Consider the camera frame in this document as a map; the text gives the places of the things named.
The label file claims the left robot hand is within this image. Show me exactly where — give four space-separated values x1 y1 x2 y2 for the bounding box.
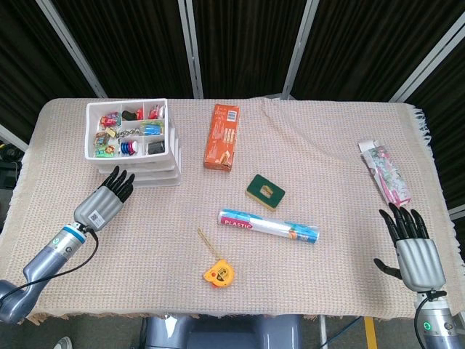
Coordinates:
73 165 136 232

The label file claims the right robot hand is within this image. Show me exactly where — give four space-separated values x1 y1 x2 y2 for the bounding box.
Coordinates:
373 203 447 293

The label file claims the clear drawer with handle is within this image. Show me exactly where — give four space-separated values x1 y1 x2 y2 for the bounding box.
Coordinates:
93 159 181 172

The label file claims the clear drawer with green item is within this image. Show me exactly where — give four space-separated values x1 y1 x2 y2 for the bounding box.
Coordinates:
97 169 182 180

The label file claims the clear drawer with blue item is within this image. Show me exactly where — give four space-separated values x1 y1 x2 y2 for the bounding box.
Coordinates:
132 177 182 188

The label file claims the white drawer organizer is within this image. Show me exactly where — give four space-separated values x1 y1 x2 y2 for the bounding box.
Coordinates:
85 97 184 188

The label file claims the orange carton box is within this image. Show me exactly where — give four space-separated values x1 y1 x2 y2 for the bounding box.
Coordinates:
203 103 240 173

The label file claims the blue and white magnet stack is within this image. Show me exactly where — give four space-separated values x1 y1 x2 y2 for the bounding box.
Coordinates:
120 140 141 157

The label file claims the red and yellow candy packet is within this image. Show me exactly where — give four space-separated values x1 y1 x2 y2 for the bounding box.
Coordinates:
100 112 123 129

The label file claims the floral tissue pack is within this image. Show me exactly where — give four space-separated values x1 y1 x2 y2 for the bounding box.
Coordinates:
357 140 413 208

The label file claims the green and blue packet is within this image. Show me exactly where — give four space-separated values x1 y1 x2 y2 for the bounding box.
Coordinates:
140 120 163 137

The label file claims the white table leg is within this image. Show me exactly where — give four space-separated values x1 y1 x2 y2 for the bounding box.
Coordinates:
318 314 328 349

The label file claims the yellow tape measure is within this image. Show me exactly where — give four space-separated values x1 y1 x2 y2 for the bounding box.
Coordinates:
198 228 235 290

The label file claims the tan woven tablecloth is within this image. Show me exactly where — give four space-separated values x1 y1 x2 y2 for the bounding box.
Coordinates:
0 97 461 324

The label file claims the plastic food wrap roll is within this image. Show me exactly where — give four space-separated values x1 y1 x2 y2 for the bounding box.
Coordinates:
217 208 321 245

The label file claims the green and yellow sponge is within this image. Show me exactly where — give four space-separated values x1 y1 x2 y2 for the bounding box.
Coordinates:
245 173 286 212

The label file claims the grey robot torso base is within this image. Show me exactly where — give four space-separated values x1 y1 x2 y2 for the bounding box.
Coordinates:
144 314 303 349

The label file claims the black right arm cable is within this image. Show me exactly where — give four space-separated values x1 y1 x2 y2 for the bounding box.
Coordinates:
413 289 447 349

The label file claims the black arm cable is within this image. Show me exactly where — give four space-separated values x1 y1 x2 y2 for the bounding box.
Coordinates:
0 227 100 301
413 289 447 349

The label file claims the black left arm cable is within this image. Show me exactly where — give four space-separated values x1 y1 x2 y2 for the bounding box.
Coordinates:
0 227 100 301

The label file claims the metal keychain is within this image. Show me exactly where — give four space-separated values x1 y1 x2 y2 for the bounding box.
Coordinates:
111 126 143 142

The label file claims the black equipment with cables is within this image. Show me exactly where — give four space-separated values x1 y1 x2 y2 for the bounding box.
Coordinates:
0 143 23 190

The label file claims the blue floor cable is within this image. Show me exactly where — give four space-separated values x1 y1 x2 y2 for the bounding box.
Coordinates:
326 315 363 345

